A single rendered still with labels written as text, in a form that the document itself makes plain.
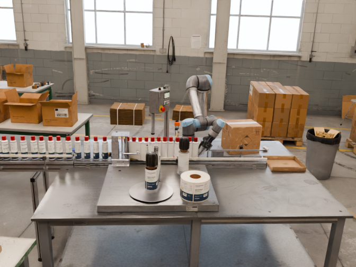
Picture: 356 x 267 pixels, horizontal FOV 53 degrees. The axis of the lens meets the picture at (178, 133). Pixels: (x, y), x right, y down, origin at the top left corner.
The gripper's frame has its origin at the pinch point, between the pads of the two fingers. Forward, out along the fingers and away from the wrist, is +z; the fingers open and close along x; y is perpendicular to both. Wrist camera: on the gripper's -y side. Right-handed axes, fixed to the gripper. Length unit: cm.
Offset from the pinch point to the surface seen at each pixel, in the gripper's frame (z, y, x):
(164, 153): 14.3, 2.9, -26.6
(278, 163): -27, -1, 68
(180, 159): 3.0, 31.6, -20.2
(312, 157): -32, -149, 184
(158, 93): -28, 1, -58
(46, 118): 86, -125, -139
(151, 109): -13, -2, -55
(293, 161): -35, -8, 81
